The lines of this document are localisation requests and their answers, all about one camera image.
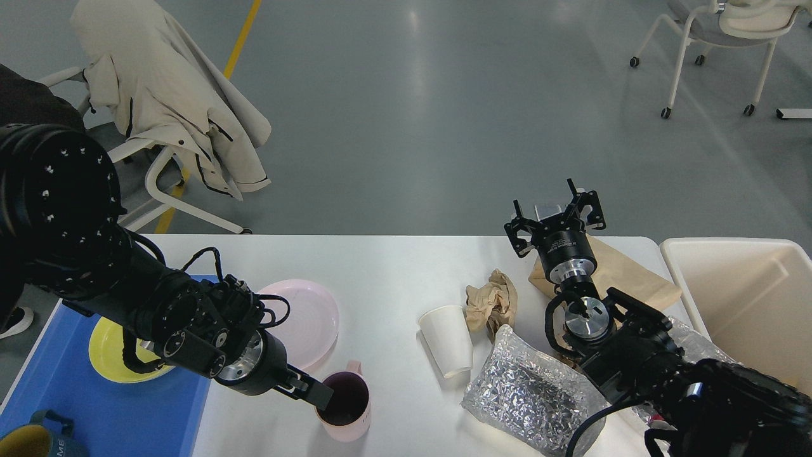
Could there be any white chair on wheels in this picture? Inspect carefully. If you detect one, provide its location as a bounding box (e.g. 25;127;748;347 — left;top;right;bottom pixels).
629;1;810;119

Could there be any teal and yellow mug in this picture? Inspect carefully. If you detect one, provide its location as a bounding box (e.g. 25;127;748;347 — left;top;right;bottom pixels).
1;409;89;456

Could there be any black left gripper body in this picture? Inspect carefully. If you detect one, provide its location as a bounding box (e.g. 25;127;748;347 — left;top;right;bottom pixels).
214;330;296;396

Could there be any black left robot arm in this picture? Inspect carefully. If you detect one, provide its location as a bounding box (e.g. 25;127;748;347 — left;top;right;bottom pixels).
2;124;333;409

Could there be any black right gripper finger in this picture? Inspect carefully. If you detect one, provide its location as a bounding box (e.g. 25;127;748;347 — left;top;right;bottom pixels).
566;178;606;234
504;200;539;258

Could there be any brown paper bag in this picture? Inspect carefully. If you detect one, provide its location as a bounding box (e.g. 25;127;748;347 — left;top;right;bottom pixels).
528;234;683;369

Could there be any beige coat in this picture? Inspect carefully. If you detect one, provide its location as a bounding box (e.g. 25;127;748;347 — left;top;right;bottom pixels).
70;1;272;199

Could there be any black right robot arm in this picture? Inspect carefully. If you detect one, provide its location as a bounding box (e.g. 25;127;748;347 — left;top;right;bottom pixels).
504;180;811;456

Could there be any white chair with coat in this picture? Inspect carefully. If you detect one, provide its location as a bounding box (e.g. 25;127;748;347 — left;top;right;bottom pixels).
35;63;253;235

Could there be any pink mug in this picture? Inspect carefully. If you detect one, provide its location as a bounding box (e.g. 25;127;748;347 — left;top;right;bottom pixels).
316;361;371;442

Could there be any yellow plate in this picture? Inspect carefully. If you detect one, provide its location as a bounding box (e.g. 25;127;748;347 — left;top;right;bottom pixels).
89;317;174;384

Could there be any pink plate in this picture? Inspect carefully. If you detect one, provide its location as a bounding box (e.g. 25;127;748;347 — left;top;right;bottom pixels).
256;279;339;371

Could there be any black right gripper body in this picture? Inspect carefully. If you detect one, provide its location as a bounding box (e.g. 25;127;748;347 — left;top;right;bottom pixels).
532;222;598;284

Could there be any crumpled brown paper ball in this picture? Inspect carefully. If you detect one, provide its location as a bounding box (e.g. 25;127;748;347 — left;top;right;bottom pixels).
464;269;518;342

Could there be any white furniture foot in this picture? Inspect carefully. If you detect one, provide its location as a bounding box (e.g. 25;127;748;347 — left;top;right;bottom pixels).
775;108;812;121

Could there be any blue plastic tray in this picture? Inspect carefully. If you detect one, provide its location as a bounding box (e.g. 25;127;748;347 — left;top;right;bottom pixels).
1;304;211;456

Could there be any white paper cup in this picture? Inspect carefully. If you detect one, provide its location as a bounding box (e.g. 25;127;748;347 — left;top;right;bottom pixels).
418;305;473;379

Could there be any silver foil bubble bag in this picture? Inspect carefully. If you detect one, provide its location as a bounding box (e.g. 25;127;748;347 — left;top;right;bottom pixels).
461;325;609;456

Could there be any person in dark clothes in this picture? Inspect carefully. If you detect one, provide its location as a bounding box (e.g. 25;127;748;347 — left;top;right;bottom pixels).
1;65;85;338

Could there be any beige plastic bin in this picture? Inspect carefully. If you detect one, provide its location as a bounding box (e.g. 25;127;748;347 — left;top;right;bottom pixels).
660;237;811;394

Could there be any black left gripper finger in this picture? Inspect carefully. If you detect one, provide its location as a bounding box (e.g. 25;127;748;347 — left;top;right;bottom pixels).
287;367;334;411

